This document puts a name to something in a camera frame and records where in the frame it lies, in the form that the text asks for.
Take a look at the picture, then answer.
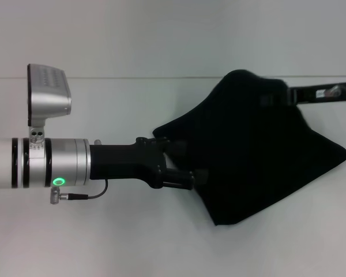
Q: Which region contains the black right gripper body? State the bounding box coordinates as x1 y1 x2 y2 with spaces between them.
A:
287 81 346 106

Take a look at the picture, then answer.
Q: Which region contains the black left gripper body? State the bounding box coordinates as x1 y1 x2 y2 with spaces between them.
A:
89 137 168 190

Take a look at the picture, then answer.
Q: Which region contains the black t-shirt with FREE print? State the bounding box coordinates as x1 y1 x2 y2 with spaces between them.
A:
152 69 346 227

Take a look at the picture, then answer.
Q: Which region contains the left arm cable with connectors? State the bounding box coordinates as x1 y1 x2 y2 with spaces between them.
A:
49 140 109 205

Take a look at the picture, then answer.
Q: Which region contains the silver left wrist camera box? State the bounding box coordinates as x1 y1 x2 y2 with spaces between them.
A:
27 63 73 127

